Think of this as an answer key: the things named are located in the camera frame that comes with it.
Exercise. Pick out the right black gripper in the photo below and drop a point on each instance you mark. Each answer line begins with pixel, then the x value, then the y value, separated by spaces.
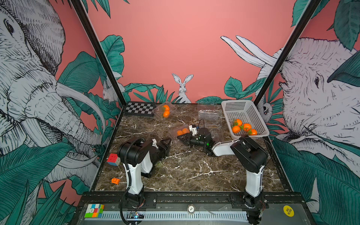
pixel 187 142

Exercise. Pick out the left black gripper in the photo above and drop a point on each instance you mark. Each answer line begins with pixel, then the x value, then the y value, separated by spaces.
pixel 164 151

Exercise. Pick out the clear clamshell container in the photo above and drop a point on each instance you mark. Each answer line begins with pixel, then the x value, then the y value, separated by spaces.
pixel 164 110
pixel 210 114
pixel 173 131
pixel 215 130

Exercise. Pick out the orange with leaf centre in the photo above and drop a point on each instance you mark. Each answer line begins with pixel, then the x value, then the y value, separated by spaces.
pixel 247 127

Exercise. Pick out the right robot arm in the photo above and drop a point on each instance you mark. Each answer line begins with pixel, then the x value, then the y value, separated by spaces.
pixel 250 154

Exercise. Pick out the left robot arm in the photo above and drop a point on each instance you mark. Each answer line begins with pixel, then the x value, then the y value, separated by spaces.
pixel 139 157

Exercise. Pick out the black white checkerboard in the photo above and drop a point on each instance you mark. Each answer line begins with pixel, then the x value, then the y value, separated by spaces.
pixel 139 109

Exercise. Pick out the rubik cube on table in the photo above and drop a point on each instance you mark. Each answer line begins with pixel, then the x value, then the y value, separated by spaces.
pixel 113 160

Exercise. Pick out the small orange block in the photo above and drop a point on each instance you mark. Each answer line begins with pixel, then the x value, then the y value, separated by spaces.
pixel 115 181

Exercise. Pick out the colourful rubik cube front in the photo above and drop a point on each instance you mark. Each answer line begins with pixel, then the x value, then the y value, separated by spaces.
pixel 94 211

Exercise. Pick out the yellow round sticker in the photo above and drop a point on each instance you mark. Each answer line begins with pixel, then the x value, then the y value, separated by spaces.
pixel 288 210

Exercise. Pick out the white slotted cable duct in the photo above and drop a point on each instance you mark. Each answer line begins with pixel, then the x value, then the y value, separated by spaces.
pixel 238 216

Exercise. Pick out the black front rail frame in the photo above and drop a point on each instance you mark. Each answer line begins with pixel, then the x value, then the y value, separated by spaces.
pixel 269 210

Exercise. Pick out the left black frame post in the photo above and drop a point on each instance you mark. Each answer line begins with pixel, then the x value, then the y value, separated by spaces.
pixel 84 19

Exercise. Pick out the black frame post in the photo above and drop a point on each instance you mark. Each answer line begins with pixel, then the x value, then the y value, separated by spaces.
pixel 84 19
pixel 300 26

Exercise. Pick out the right black frame post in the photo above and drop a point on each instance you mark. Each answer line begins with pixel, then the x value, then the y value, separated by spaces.
pixel 300 26

